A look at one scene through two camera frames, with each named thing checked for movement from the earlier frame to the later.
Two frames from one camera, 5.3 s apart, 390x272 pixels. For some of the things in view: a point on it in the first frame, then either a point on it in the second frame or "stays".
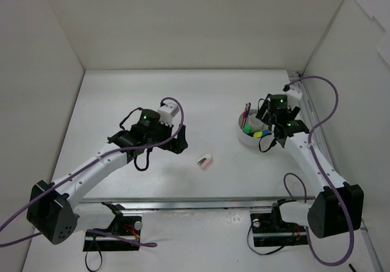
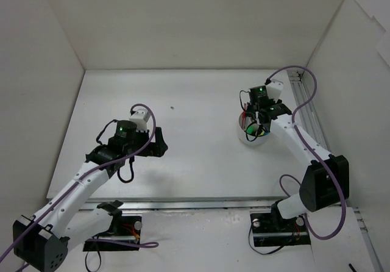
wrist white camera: (294, 96) -> (275, 89)
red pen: (244, 114) stays
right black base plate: (270, 230) stays
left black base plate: (128, 226) stays
